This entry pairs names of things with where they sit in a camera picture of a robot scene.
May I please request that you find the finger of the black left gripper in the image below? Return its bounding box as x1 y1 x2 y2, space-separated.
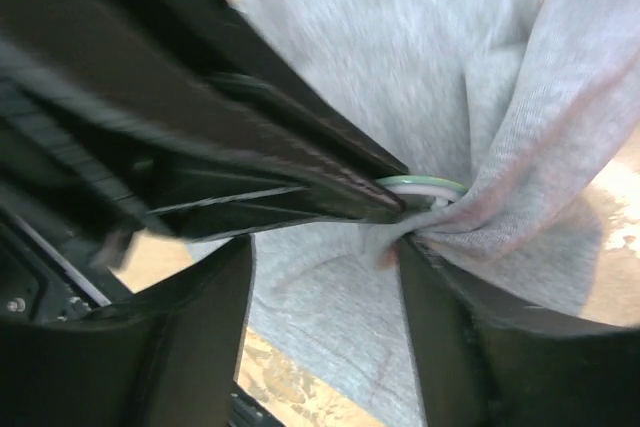
1 0 406 240

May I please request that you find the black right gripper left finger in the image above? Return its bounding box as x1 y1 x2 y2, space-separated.
1 236 253 426

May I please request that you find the grey sleeveless shirt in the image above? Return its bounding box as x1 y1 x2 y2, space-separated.
237 0 639 426

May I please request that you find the round iridescent brooch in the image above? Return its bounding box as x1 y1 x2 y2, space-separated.
377 175 467 210

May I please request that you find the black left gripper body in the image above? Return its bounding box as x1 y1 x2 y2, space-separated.
1 79 142 319

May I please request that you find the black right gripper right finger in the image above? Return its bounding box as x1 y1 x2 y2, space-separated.
399 236 639 426

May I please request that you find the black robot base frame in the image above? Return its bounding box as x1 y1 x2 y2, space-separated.
228 383 284 427

